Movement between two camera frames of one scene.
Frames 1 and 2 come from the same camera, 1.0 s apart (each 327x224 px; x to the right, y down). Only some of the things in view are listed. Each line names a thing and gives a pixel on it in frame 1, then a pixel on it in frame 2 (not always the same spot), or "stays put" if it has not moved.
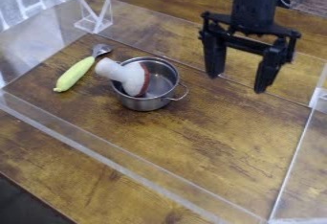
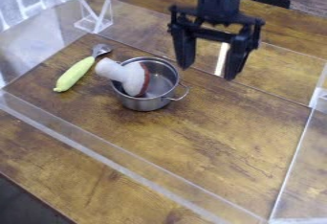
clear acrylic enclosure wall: [66, 174] stays put
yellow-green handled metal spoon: [80, 69] stays put
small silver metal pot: [164, 87] stays put
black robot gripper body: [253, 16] → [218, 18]
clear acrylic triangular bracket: [95, 21] stays put
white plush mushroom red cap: [134, 76] stays put
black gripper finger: [215, 44] → [184, 38]
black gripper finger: [274, 57] → [241, 46]
